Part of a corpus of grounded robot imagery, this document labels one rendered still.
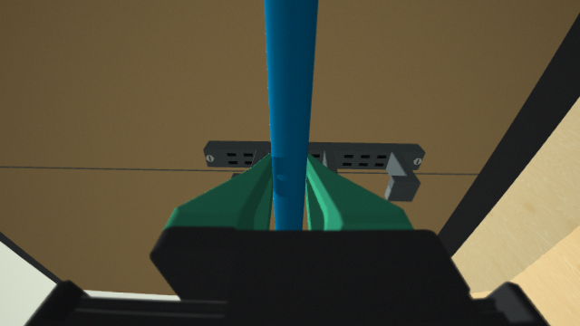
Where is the blue bar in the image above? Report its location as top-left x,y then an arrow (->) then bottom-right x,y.
265,0 -> 319,230

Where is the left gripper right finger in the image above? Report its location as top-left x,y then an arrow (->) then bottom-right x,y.
305,154 -> 414,230

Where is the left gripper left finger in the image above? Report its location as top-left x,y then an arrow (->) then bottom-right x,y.
163,154 -> 274,230

